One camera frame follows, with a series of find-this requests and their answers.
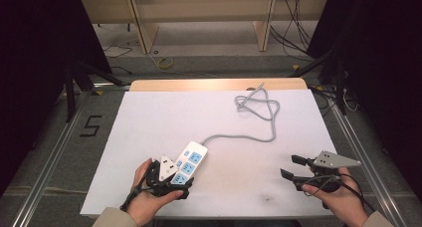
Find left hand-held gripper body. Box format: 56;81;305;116
145;154;182;199

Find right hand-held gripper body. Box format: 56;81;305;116
300;149;363;193

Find white power strip blue sockets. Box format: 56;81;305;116
170;140;209;187

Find grey power strip cable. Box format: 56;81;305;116
200;82;281;147

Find person's right hand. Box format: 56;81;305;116
302;166;370;227

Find person's left hand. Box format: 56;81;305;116
125;157;184;227

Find white table cover sheet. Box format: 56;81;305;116
80;89;338;219

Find black stand legs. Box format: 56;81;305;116
291;49;349;115
63;61;131;123

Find black curtain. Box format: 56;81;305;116
307;0;422;201
0;0;113;196

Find metal floor rail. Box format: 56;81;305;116
11;90;93;227
326;97;410;227

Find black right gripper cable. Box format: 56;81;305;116
303;172;376;213

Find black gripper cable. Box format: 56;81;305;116
119;165;151;212
303;172;376;213

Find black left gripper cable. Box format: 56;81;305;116
119;165;151;212

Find white thin cable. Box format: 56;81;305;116
341;87;360;114

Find yellow coiled cable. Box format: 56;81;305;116
156;56;174;71

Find thin black floor cable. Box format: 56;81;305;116
102;43;134;76

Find bundle of black hanging cables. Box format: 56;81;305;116
269;0;315;63

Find light wooden desk frame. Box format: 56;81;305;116
81;0;330;55

